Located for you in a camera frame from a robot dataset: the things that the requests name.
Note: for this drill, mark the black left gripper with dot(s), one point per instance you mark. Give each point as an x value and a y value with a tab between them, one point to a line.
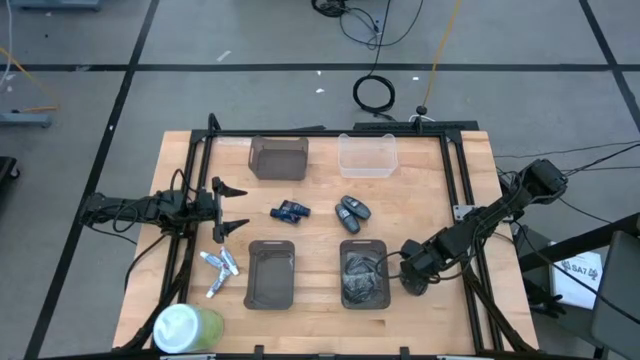
206	205

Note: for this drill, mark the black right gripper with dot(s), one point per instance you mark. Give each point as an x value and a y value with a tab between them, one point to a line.
417	267

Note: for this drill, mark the dark blue shave butter tube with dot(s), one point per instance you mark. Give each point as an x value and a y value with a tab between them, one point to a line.
285	216
295	208

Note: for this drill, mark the gray deodorant stick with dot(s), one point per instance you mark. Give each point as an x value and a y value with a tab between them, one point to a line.
356	207
347	219

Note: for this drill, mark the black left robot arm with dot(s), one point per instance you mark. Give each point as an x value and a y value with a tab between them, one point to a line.
145	207

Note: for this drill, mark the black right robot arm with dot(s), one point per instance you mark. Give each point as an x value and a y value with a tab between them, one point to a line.
480	225

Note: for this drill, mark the black items in clear wrap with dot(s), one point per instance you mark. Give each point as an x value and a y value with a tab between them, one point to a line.
362	275

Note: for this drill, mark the gray plastic bin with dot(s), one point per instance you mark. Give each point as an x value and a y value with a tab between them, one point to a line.
347	300
270	277
278	160

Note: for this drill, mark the clear plastic bin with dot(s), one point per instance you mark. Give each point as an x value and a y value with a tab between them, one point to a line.
367	157

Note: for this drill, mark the green container with white lid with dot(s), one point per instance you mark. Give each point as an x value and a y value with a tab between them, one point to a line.
187	327

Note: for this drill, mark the white printed cardboard box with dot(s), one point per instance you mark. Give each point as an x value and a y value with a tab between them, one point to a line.
577	280

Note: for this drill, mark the gray chair panel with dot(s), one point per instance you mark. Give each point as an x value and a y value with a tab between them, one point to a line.
617	295

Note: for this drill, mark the silver arm base bracket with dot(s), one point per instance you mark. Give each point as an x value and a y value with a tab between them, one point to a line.
462	212

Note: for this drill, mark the black aluminium table frame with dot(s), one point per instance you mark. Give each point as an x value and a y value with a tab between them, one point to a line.
325	133

